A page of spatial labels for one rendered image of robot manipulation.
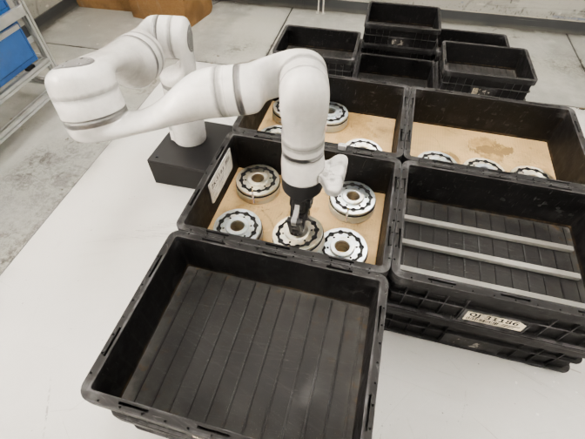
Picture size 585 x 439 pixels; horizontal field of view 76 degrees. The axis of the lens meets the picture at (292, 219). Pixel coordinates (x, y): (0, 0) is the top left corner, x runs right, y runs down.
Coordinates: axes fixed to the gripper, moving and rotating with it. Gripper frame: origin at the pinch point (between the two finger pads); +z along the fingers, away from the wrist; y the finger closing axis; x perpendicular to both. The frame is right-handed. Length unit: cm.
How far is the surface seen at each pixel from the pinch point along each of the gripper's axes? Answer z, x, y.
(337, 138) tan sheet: 4.0, 1.4, -34.4
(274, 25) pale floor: 81, -93, -278
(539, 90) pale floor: 86, 118, -229
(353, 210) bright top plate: 1.8, 9.7, -7.9
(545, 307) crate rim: -4.6, 42.4, 10.9
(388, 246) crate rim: -5.0, 17.2, 5.4
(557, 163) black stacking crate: 3, 56, -37
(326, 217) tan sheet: 4.5, 4.1, -6.8
